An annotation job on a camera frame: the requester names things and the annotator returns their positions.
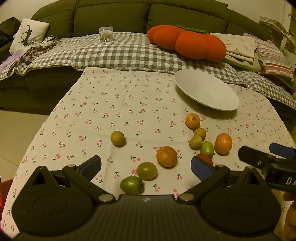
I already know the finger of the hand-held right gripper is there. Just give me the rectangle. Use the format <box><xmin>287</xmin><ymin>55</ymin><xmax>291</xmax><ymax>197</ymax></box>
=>
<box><xmin>269</xmin><ymin>142</ymin><xmax>296</xmax><ymax>160</ymax></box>
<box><xmin>238</xmin><ymin>146</ymin><xmax>274</xmax><ymax>168</ymax></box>

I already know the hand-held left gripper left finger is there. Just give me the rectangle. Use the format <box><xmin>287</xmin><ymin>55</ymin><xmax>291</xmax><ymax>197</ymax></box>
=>
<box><xmin>30</xmin><ymin>155</ymin><xmax>116</xmax><ymax>204</ymax></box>

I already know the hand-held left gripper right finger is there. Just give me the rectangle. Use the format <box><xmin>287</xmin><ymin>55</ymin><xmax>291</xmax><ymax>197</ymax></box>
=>
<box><xmin>177</xmin><ymin>156</ymin><xmax>266</xmax><ymax>204</ymax></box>

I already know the red fruit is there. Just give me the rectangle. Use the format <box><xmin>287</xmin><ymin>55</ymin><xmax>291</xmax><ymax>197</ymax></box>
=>
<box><xmin>196</xmin><ymin>153</ymin><xmax>213</xmax><ymax>165</ymax></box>

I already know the bright green oval fruit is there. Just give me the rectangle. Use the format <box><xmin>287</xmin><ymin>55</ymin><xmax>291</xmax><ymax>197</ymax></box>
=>
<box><xmin>200</xmin><ymin>141</ymin><xmax>215</xmax><ymax>158</ymax></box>

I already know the small tangerine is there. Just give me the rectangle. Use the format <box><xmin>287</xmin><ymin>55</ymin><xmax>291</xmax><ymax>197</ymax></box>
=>
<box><xmin>214</xmin><ymin>133</ymin><xmax>233</xmax><ymax>154</ymax></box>

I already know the large orange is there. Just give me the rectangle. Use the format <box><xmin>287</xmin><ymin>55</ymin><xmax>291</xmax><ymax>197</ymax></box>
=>
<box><xmin>156</xmin><ymin>146</ymin><xmax>178</xmax><ymax>168</ymax></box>

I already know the yellow-green round fruit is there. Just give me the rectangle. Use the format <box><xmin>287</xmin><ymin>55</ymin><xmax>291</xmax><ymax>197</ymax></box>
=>
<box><xmin>110</xmin><ymin>131</ymin><xmax>126</xmax><ymax>146</ymax></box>

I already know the dull green fruit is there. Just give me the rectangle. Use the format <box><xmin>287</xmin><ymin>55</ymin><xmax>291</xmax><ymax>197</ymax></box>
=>
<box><xmin>120</xmin><ymin>176</ymin><xmax>144</xmax><ymax>194</ymax></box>

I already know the orange with dimple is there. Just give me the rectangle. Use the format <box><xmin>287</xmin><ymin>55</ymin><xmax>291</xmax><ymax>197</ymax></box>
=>
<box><xmin>185</xmin><ymin>113</ymin><xmax>201</xmax><ymax>129</ymax></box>

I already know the smooth round green fruit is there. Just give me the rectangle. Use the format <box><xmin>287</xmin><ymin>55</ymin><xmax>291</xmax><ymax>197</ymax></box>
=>
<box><xmin>136</xmin><ymin>162</ymin><xmax>157</xmax><ymax>180</ymax></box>

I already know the white plate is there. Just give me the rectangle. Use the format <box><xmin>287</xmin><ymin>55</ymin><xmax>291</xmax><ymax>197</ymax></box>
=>
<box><xmin>174</xmin><ymin>69</ymin><xmax>240</xmax><ymax>111</ymax></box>

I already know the person's right hand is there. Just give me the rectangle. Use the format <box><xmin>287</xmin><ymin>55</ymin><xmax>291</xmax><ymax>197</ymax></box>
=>
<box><xmin>282</xmin><ymin>191</ymin><xmax>296</xmax><ymax>232</ymax></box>

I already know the small yellow-green fruit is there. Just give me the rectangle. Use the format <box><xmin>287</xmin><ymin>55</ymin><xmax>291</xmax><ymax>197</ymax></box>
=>
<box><xmin>194</xmin><ymin>128</ymin><xmax>207</xmax><ymax>140</ymax></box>
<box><xmin>189</xmin><ymin>135</ymin><xmax>203</xmax><ymax>149</ymax></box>

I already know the cherry print tablecloth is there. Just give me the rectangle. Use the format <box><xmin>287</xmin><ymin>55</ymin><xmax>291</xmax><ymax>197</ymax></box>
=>
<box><xmin>0</xmin><ymin>67</ymin><xmax>296</xmax><ymax>234</ymax></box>

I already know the striped folded cloth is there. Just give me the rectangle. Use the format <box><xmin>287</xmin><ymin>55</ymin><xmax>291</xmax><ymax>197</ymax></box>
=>
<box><xmin>243</xmin><ymin>33</ymin><xmax>294</xmax><ymax>79</ymax></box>

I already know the grey checkered blanket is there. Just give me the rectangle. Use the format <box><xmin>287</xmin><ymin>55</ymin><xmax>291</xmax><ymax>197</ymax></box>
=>
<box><xmin>0</xmin><ymin>31</ymin><xmax>296</xmax><ymax>107</ymax></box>

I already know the orange pumpkin cushion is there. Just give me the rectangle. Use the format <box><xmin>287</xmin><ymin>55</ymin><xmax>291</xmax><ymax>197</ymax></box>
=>
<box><xmin>147</xmin><ymin>24</ymin><xmax>227</xmax><ymax>62</ymax></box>

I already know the stack of papers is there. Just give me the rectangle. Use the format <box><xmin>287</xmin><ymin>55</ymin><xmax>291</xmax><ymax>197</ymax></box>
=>
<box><xmin>259</xmin><ymin>16</ymin><xmax>289</xmax><ymax>36</ymax></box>

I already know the floral patterned cloth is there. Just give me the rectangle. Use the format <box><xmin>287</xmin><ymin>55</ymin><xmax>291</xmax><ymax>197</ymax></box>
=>
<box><xmin>0</xmin><ymin>35</ymin><xmax>62</xmax><ymax>75</ymax></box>

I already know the clear cotton swab container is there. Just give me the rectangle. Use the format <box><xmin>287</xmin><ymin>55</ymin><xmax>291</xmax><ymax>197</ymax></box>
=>
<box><xmin>99</xmin><ymin>27</ymin><xmax>114</xmax><ymax>42</ymax></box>

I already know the white pillow with dark print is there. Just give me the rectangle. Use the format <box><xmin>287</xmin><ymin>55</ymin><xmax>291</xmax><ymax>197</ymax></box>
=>
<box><xmin>9</xmin><ymin>18</ymin><xmax>50</xmax><ymax>56</ymax></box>

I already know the green sofa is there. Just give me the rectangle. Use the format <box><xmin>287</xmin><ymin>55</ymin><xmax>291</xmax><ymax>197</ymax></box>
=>
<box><xmin>0</xmin><ymin>0</ymin><xmax>296</xmax><ymax>116</ymax></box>

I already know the dark cloth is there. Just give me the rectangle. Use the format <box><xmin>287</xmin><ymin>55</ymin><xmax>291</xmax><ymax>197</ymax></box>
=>
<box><xmin>0</xmin><ymin>17</ymin><xmax>22</xmax><ymax>48</ymax></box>

